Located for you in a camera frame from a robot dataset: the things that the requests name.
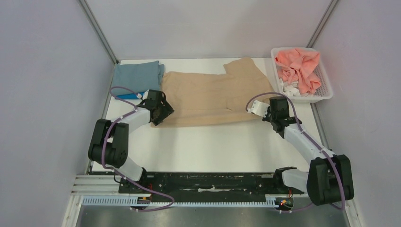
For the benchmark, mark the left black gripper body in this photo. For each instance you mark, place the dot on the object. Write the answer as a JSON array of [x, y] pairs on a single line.
[[163, 112]]

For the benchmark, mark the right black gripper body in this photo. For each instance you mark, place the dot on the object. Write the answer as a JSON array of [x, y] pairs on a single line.
[[276, 122]]

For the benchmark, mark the beige t shirt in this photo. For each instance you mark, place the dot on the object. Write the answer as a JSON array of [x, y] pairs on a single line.
[[208, 99]]

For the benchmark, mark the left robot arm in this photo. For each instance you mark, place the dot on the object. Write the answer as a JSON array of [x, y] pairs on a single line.
[[109, 144]]

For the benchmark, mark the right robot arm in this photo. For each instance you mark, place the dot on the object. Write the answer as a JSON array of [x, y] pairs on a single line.
[[329, 178]]

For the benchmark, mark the white t shirt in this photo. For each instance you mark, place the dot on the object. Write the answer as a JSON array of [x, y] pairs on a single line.
[[292, 89]]

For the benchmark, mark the bright blue folded t shirt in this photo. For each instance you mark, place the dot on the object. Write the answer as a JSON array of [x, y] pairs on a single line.
[[131, 96]]

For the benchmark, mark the grey-blue folded t shirt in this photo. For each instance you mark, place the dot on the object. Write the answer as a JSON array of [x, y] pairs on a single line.
[[137, 77]]

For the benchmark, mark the white plastic basket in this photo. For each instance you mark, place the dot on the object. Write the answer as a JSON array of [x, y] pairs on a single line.
[[322, 93]]

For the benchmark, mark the pink t shirt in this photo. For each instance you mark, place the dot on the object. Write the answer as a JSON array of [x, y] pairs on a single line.
[[298, 65]]

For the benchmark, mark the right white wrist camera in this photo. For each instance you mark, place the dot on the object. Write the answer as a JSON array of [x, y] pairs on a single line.
[[258, 108]]

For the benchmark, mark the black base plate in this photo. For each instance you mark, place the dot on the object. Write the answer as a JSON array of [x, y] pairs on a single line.
[[213, 186]]

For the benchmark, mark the right corner aluminium post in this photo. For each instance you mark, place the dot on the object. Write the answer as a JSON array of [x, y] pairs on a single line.
[[323, 21]]

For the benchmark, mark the corner aluminium post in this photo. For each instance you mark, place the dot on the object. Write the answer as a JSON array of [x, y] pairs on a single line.
[[95, 25], [323, 21]]

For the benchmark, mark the white cable duct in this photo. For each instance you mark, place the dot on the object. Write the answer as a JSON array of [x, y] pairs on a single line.
[[136, 201]]

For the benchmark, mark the left corner aluminium post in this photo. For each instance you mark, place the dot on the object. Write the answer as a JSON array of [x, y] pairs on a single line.
[[95, 25]]

